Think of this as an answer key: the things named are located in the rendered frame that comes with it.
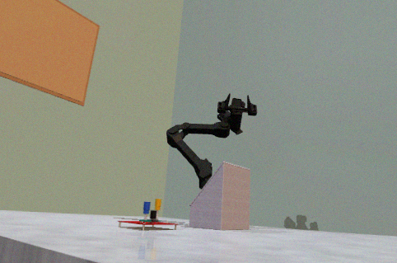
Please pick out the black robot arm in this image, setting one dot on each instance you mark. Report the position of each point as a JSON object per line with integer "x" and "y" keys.
{"x": 203, "y": 168}

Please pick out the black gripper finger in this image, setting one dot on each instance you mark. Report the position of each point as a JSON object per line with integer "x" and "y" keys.
{"x": 250, "y": 106}
{"x": 226, "y": 102}

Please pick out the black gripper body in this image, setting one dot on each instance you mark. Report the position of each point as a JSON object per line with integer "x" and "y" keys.
{"x": 236, "y": 112}

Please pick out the red circuit board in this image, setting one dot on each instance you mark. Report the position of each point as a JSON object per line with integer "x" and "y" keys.
{"x": 154, "y": 216}

